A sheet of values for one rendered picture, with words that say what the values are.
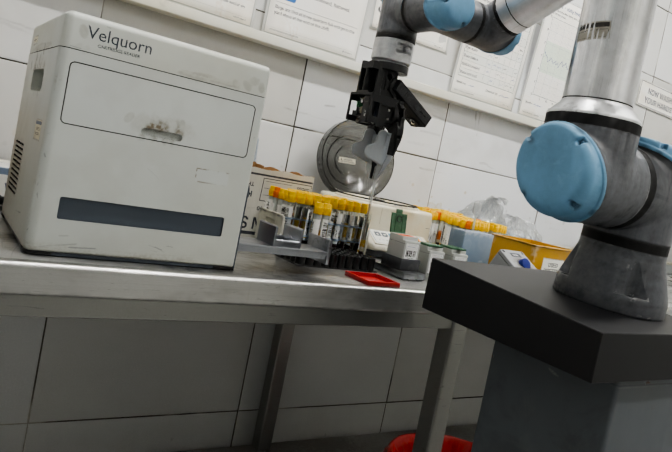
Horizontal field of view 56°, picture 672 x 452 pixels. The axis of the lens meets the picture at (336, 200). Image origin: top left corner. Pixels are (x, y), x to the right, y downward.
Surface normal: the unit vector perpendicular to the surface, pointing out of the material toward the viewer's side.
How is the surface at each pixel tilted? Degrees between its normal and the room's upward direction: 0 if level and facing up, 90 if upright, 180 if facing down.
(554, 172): 98
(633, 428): 90
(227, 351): 90
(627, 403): 90
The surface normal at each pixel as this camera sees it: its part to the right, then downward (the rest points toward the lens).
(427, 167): 0.54, 0.15
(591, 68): -0.64, -0.08
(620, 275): -0.23, -0.27
